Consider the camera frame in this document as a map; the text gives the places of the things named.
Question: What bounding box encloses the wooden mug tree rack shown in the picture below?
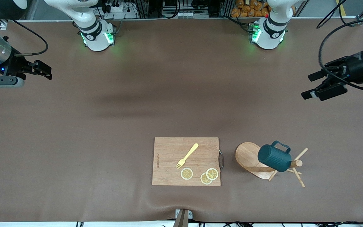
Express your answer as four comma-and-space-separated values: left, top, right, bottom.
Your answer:
234, 142, 308, 188

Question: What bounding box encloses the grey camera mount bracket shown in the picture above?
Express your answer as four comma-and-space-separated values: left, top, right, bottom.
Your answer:
173, 209, 193, 227

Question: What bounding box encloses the teal cup with handle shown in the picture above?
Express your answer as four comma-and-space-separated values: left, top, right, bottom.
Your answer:
258, 141, 292, 172

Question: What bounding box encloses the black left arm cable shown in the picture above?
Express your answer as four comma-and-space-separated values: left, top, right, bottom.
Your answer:
316, 0, 363, 92

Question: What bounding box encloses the brown table cover mat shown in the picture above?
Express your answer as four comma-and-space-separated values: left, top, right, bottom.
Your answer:
0, 17, 363, 223

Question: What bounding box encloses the wooden cutting board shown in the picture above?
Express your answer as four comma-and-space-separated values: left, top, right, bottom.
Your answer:
152, 137, 225, 186

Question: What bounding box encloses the yellow plastic fork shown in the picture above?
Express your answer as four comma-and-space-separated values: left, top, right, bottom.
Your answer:
176, 143, 199, 170

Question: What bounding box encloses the white power strip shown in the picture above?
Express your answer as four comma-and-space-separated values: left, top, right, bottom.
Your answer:
101, 3, 138, 19

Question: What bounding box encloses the bag of oranges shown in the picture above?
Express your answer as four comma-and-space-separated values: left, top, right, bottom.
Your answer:
231, 0, 272, 18

